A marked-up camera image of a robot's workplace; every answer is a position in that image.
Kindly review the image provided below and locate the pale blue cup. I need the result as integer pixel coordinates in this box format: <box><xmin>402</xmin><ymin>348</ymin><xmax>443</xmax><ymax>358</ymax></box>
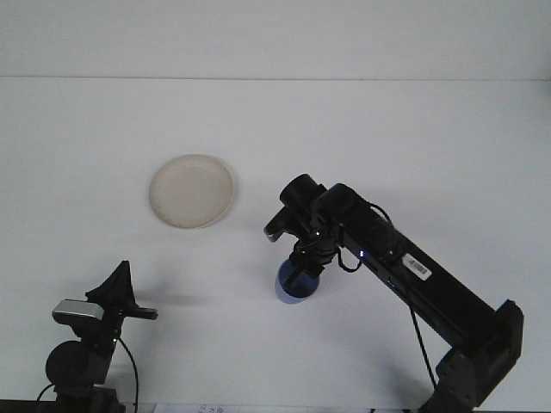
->
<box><xmin>274</xmin><ymin>256</ymin><xmax>321</xmax><ymax>305</ymax></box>

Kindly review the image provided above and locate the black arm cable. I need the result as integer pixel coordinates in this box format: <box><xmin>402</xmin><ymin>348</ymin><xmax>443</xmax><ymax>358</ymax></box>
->
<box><xmin>116</xmin><ymin>336</ymin><xmax>141</xmax><ymax>412</ymax></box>
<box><xmin>35</xmin><ymin>383</ymin><xmax>57</xmax><ymax>404</ymax></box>
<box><xmin>335</xmin><ymin>200</ymin><xmax>438</xmax><ymax>386</ymax></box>

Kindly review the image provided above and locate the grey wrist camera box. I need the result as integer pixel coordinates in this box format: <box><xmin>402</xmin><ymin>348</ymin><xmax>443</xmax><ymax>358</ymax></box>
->
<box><xmin>52</xmin><ymin>299</ymin><xmax>106</xmax><ymax>325</ymax></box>
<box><xmin>263</xmin><ymin>208</ymin><xmax>296</xmax><ymax>244</ymax></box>

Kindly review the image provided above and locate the pale round plate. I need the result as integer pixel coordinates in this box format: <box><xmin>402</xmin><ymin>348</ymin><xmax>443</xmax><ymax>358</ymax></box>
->
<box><xmin>148</xmin><ymin>153</ymin><xmax>236</xmax><ymax>231</ymax></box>

